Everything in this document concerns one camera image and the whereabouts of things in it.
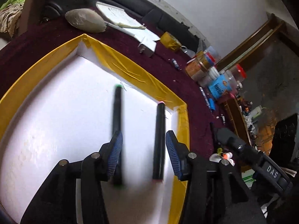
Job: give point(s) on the black marker pink cap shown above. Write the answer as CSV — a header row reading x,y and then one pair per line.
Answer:
x,y
159,146

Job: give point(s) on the white glue bottle orange cap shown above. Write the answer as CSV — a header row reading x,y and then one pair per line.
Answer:
x,y
226,155

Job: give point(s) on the round wrapped white pad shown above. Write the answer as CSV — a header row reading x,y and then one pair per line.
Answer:
x,y
86,19

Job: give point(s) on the green and patterned cloth pile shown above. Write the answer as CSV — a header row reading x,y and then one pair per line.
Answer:
x,y
11,11

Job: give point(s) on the orange contents jar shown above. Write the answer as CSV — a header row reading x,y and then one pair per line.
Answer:
x,y
197,68

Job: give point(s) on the white papers stack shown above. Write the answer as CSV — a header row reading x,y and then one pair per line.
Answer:
x,y
119,18

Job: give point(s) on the blue battery pack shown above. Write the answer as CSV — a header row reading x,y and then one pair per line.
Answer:
x,y
212,104

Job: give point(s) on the white power adapter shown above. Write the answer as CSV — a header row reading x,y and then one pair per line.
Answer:
x,y
147,48

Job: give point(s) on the black leather sofa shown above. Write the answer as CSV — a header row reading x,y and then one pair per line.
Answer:
x,y
144,11

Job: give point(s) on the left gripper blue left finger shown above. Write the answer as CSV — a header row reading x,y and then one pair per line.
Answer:
x,y
114,150

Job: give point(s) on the red lid clear jar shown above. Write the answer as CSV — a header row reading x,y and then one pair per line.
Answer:
x,y
238,72

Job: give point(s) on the blue label plastic jar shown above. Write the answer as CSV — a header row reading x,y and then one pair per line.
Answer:
x,y
220,86

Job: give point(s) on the yellow tape roll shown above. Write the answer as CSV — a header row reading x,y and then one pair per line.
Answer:
x,y
170,42

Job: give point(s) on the yellow taped white tray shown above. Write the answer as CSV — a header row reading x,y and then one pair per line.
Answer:
x,y
61,108

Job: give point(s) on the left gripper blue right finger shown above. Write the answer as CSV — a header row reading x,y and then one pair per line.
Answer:
x,y
176,154

